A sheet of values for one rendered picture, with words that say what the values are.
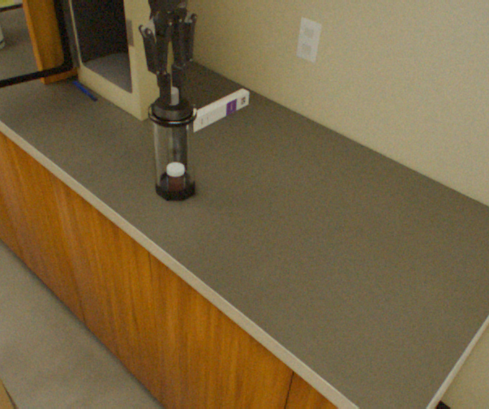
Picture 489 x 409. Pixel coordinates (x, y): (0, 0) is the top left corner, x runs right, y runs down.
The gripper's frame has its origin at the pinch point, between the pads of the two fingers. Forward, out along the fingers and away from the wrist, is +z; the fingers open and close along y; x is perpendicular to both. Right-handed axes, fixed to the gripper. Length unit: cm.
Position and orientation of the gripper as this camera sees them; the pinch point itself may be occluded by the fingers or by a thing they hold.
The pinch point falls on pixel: (171, 84)
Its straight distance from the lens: 109.2
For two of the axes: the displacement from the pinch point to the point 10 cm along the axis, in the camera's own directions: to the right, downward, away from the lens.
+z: -0.7, 7.5, 6.6
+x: -7.4, -4.8, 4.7
